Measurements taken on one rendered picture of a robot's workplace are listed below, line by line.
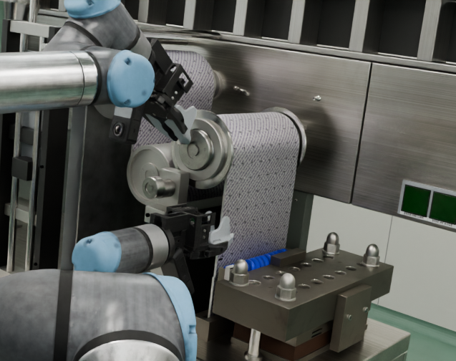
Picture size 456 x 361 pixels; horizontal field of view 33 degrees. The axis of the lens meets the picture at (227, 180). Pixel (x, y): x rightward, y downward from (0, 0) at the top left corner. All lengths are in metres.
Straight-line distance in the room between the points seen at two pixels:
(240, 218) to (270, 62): 0.41
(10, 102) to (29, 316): 0.29
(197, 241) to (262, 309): 0.16
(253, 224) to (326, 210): 2.90
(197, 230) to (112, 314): 0.54
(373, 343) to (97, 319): 0.87
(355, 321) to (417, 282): 2.72
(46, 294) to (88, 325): 0.06
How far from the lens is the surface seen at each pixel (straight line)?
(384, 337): 1.64
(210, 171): 1.42
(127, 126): 1.29
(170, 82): 1.32
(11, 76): 0.98
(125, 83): 1.05
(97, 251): 1.19
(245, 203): 1.49
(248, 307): 1.38
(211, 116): 1.43
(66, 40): 1.19
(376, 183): 1.62
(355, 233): 4.34
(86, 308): 0.83
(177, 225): 1.32
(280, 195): 1.59
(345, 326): 1.49
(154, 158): 1.53
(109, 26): 1.21
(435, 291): 4.20
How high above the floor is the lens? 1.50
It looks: 12 degrees down
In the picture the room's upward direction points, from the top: 7 degrees clockwise
